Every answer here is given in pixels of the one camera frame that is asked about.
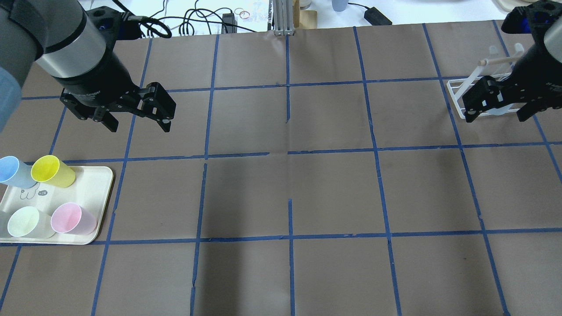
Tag pink plastic cup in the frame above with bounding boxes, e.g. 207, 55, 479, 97
50, 202, 98, 235

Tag black power adapter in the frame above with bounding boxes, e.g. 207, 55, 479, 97
364, 7, 393, 26

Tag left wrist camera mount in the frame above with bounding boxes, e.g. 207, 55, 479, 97
86, 6, 143, 43

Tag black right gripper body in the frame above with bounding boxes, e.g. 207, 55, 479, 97
501, 44, 561, 110

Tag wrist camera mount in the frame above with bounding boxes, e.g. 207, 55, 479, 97
501, 0, 562, 34
86, 6, 143, 43

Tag aluminium frame post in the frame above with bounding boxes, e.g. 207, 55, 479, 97
271, 0, 294, 36

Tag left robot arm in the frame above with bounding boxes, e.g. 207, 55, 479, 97
1, 0, 176, 133

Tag cream plastic tray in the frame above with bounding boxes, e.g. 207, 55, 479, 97
0, 166, 114, 245

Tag pale green plastic cup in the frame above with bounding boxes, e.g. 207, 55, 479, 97
7, 206, 56, 239

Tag white wire cup rack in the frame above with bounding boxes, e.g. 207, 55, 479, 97
445, 43, 526, 122

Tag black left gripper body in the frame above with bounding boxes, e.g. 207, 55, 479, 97
59, 53, 147, 121

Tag yellow plastic cup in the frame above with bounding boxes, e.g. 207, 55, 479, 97
31, 155, 76, 188

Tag wooden stand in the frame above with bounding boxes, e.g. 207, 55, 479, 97
292, 0, 318, 29

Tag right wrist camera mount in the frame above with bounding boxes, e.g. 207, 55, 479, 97
501, 0, 562, 34

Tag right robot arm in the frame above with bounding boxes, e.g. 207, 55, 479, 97
462, 19, 562, 123

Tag black cable bundle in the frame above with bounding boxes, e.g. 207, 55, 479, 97
140, 0, 257, 38

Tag pale blue plastic cup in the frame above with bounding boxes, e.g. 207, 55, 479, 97
480, 104, 519, 116

